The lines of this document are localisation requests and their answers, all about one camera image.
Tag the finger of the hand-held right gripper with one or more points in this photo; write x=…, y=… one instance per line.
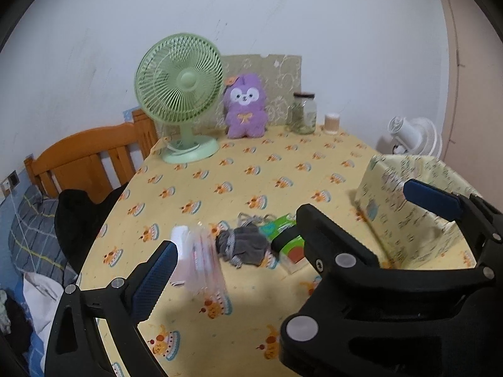
x=432, y=200
x=338, y=243

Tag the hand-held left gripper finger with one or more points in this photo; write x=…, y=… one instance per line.
x=153, y=279

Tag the yellow printed fabric storage box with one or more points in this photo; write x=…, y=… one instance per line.
x=397, y=208

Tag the white tube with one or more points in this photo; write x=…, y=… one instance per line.
x=180, y=245

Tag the green packet with black band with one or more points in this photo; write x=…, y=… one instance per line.
x=292, y=249

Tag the grey soft cloth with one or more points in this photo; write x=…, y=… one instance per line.
x=243, y=245

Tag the white floor fan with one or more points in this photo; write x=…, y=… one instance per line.
x=416, y=135

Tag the black cloth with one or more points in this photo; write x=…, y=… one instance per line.
x=78, y=220

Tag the small frosted candle cup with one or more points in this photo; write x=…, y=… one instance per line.
x=332, y=123

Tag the beige door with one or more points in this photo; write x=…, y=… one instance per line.
x=471, y=86

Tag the yellow printed tablecloth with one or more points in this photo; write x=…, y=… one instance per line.
x=235, y=172

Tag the grey plaid pillow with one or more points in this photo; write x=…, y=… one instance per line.
x=31, y=235

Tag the glass jar with dark lid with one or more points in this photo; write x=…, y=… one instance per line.
x=303, y=114

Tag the blue bed sheet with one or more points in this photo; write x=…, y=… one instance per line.
x=35, y=347

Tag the dark clothing pile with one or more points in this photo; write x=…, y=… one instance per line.
x=15, y=322

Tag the wooden bed headboard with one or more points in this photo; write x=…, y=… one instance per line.
x=78, y=153

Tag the purple plush toy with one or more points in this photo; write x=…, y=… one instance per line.
x=245, y=119

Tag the green desk fan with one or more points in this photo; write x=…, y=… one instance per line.
x=184, y=82

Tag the wall socket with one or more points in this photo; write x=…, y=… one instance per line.
x=10, y=182

